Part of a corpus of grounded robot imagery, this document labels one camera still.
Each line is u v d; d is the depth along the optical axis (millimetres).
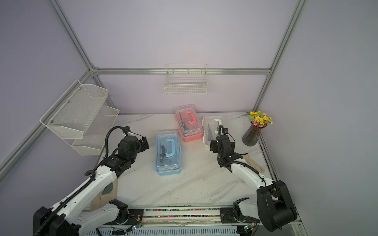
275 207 410
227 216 731
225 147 652
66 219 393
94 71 916
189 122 1003
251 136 946
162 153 881
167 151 862
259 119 839
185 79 953
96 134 928
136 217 727
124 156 584
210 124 1053
